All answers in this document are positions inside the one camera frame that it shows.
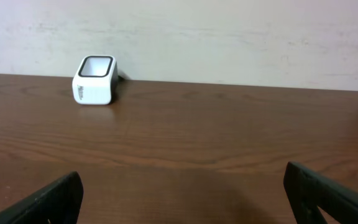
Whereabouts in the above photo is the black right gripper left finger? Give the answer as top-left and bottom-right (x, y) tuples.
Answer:
(0, 171), (84, 224)

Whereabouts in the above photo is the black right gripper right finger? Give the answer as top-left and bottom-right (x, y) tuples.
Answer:
(283, 162), (358, 224)

